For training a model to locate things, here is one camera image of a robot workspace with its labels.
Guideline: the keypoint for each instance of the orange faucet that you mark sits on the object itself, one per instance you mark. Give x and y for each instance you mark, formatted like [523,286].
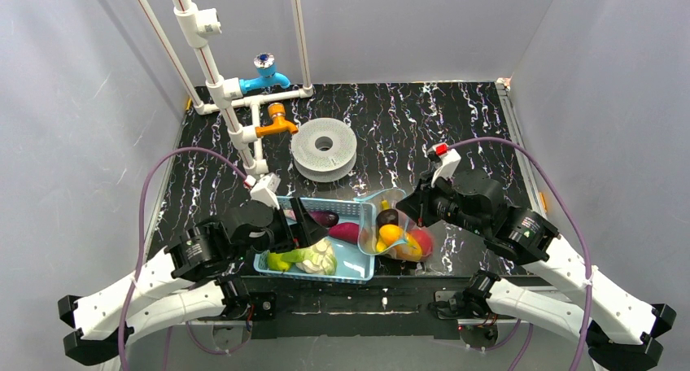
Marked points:
[279,122]

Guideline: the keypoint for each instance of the black base frame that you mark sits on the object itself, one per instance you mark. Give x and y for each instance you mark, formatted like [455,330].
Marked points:
[384,306]

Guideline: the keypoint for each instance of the red apple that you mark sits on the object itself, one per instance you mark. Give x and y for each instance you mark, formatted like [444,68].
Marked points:
[425,241]

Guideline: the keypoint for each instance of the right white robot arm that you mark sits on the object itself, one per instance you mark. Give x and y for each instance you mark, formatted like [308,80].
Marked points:
[620,331]

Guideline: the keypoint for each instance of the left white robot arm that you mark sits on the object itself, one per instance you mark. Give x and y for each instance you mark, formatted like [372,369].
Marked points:
[188,279]

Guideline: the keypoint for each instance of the magenta sweet potato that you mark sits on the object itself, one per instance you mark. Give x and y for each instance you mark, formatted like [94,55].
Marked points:
[347,232]

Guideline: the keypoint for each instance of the white pvc pipe frame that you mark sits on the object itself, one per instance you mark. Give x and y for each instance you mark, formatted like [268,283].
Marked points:
[241,112]

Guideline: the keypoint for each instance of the blue faucet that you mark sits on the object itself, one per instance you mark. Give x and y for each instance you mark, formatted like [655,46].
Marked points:
[268,75]

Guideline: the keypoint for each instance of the clear zip top bag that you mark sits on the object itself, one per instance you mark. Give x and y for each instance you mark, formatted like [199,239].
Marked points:
[371,203]

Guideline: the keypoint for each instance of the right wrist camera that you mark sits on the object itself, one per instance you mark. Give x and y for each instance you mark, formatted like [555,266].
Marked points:
[445,161]

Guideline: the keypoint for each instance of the orange carrot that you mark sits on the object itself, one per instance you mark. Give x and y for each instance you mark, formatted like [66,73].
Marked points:
[389,240]

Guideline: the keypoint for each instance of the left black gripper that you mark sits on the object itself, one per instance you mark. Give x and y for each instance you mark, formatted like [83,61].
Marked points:
[288,229]

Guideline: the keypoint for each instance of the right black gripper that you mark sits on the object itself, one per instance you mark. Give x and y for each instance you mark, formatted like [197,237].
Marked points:
[423,207]

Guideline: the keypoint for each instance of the dark round plum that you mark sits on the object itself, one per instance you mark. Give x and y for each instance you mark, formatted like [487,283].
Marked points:
[388,216]

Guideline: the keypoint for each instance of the purple eggplant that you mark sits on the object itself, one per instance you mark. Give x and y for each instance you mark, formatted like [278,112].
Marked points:
[325,218]

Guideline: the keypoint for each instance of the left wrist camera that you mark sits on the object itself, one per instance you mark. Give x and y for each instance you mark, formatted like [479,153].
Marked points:
[263,189]

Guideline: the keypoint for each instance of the large yellow banana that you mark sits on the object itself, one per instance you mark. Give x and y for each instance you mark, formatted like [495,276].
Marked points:
[411,250]

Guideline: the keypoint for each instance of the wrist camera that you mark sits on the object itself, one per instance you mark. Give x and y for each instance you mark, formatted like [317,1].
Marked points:
[263,189]
[445,161]

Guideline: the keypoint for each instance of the white cauliflower with leaves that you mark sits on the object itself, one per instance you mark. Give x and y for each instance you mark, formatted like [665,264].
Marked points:
[318,259]

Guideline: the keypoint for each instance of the light blue plastic basket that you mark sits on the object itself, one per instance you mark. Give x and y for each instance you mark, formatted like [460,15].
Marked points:
[354,266]

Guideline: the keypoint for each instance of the grey filament spool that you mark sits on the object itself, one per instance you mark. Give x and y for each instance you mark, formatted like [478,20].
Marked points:
[324,149]

